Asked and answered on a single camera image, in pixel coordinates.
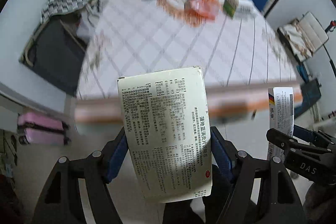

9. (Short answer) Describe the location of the dark blue bag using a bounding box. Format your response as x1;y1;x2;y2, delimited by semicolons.
293;64;322;117

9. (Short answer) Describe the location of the orange plastic bag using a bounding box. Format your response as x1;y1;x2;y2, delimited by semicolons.
184;0;220;20

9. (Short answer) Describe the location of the black open suitcase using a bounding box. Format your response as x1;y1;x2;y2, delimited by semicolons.
19;13;88;97

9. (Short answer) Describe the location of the white medicine box striped label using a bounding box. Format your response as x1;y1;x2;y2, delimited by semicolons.
267;86;295;161

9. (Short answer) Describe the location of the pink suitcase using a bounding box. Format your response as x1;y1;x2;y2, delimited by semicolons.
17;112;72;146

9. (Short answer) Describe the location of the black folding chair with cloth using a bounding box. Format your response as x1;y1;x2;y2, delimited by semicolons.
277;12;329;63

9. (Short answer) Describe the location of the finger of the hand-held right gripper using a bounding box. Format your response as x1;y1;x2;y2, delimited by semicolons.
293;124;336;146
266;128;320;153

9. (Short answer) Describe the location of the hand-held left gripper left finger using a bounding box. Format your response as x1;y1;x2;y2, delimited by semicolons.
33;127;129;224

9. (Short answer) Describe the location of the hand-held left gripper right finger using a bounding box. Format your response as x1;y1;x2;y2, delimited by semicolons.
210;126;307;224

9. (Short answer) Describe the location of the green and white carton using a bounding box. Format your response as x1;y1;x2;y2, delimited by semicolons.
223;0;242;17

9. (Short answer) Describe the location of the table with checked cloth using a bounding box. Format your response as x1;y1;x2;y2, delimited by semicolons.
74;0;305;125

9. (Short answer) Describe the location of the cream medicine box black print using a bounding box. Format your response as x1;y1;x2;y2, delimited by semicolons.
117;66;213;204

